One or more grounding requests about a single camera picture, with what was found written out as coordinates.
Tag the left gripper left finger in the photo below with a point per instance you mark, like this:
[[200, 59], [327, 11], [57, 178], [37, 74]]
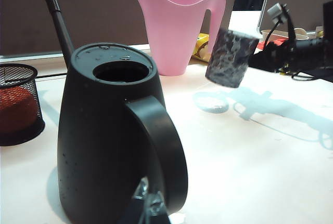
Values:
[[139, 203]]

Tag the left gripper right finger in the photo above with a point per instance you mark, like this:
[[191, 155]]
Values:
[[157, 211]]

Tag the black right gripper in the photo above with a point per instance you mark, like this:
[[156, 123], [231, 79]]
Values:
[[309, 52]]

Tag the textured clear glass mug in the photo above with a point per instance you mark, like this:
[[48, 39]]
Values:
[[229, 57]]

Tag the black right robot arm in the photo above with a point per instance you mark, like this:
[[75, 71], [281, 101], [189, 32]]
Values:
[[328, 18]]

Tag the red packet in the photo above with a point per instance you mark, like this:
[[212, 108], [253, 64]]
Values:
[[268, 44]]

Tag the white shallow bowl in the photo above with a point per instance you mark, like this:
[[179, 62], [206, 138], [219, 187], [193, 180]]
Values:
[[299, 33]]

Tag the white framed divider panel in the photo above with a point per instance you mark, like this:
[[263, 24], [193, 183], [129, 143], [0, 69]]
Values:
[[264, 13]]

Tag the yellow potato chips bag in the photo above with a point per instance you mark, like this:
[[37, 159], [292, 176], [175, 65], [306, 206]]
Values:
[[201, 44]]

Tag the black plastic watering can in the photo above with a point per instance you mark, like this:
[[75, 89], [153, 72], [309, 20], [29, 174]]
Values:
[[104, 130]]

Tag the pink plastic watering can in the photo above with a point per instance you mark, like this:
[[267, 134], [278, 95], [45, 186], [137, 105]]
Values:
[[171, 31]]

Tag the black mesh desk holder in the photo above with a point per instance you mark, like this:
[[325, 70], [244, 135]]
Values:
[[15, 138]]

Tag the red round object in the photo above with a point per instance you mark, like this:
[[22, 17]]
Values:
[[15, 109]]

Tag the brown desk divider panel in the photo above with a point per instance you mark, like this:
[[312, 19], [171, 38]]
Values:
[[104, 8]]

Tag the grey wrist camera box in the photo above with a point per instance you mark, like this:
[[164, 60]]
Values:
[[275, 12]]

